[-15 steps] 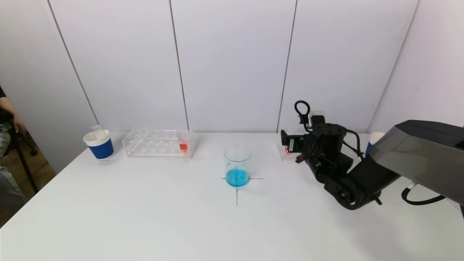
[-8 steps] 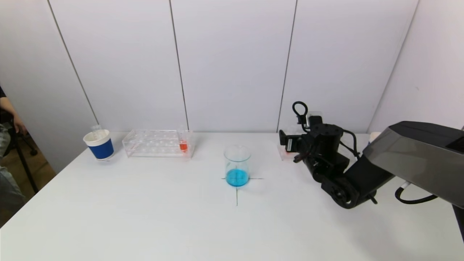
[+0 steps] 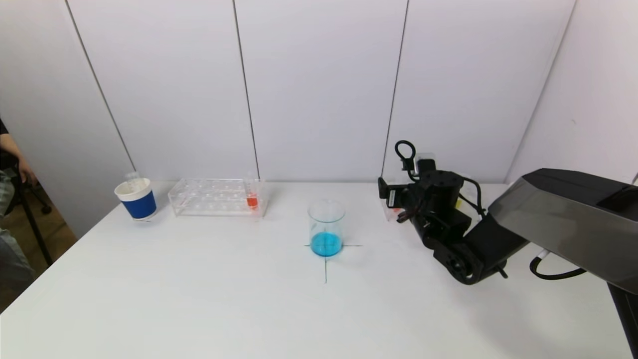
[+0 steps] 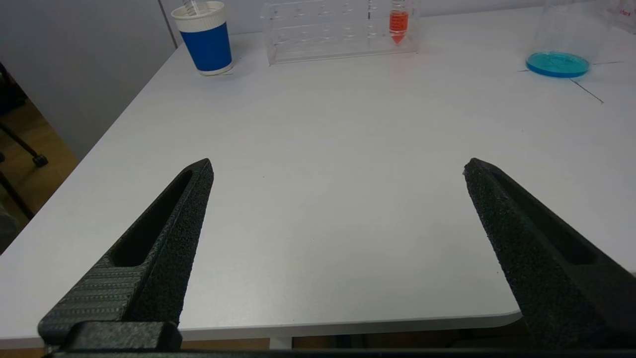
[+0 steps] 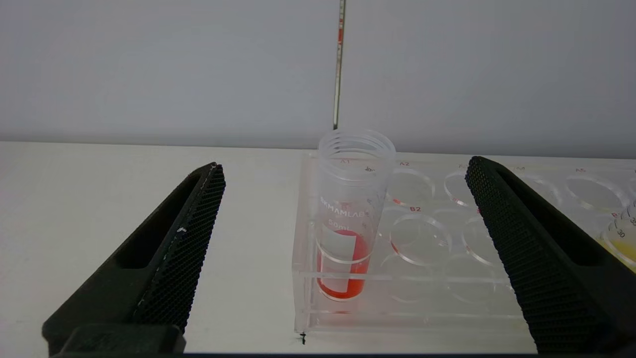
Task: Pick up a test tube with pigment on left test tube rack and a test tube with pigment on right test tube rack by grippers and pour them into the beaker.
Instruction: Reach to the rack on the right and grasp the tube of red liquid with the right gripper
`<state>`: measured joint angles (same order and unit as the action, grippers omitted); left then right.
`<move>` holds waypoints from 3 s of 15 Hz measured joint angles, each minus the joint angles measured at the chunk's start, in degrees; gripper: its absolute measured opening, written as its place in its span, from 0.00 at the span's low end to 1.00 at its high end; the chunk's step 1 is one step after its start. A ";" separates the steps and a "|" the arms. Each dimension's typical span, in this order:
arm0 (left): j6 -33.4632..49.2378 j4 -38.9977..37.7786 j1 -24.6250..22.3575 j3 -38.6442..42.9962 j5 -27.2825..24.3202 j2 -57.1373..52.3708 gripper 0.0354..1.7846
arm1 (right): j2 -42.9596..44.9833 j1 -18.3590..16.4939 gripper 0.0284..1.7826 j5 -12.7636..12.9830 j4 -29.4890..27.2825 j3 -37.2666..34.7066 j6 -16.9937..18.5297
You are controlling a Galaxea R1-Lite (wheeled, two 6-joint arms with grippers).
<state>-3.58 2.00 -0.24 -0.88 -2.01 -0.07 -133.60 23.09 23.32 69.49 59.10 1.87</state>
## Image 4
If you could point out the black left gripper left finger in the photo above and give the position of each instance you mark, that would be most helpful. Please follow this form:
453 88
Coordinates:
164 258

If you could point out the test tube with orange-red pigment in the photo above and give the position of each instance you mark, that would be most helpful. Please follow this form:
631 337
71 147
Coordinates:
398 22

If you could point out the test tube with blue pigment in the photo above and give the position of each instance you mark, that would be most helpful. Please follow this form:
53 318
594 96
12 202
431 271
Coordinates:
191 7

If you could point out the blue white paper cup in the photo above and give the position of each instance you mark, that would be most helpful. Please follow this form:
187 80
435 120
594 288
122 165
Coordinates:
208 47

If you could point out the clear acrylic test tube rack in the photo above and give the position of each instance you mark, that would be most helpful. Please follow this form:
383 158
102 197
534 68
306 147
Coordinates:
323 40

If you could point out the black tripod stand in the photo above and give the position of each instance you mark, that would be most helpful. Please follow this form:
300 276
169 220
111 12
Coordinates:
22 144

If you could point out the clear glass beaker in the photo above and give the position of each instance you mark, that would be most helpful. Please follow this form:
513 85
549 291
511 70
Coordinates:
559 64

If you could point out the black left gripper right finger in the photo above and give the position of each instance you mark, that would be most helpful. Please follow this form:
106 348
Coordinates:
536 258

